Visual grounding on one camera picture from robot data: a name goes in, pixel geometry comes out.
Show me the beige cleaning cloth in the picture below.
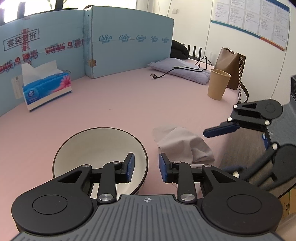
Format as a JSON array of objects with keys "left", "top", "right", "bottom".
[{"left": 152, "top": 125, "right": 215, "bottom": 168}]

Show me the white bowl black rim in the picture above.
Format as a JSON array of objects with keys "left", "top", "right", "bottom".
[{"left": 52, "top": 127, "right": 149, "bottom": 197}]

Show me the brown paper cup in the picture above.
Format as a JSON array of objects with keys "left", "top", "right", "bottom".
[{"left": 207, "top": 68, "right": 231, "bottom": 100}]

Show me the brown leather handbag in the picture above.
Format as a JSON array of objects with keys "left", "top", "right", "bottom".
[{"left": 215, "top": 48, "right": 249, "bottom": 104}]

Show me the lavender pillow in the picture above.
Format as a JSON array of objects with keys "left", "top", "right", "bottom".
[{"left": 148, "top": 58, "right": 211, "bottom": 85}]

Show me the black wifi router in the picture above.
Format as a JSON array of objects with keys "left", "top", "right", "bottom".
[{"left": 188, "top": 45, "right": 202, "bottom": 61}]

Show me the black bag behind panel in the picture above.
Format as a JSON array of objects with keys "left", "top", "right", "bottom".
[{"left": 170, "top": 40, "right": 189, "bottom": 60}]

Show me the blue tissue box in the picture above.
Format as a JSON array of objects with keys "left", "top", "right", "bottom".
[{"left": 22, "top": 60, "right": 72, "bottom": 111}]

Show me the right blue cardboard panel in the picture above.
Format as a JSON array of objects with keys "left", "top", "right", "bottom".
[{"left": 83, "top": 6, "right": 174, "bottom": 79}]

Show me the blue cardboard panel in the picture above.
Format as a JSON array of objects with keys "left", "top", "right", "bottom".
[
  {"left": 1, "top": 9, "right": 85, "bottom": 114},
  {"left": 83, "top": 6, "right": 174, "bottom": 79}
]

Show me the left blue cardboard panel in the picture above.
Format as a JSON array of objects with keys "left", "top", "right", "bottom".
[{"left": 1, "top": 9, "right": 85, "bottom": 114}]

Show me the black usb cable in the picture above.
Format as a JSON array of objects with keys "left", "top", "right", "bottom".
[{"left": 150, "top": 55, "right": 212, "bottom": 80}]

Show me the wall notice board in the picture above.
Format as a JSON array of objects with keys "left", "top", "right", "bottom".
[{"left": 211, "top": 0, "right": 290, "bottom": 51}]

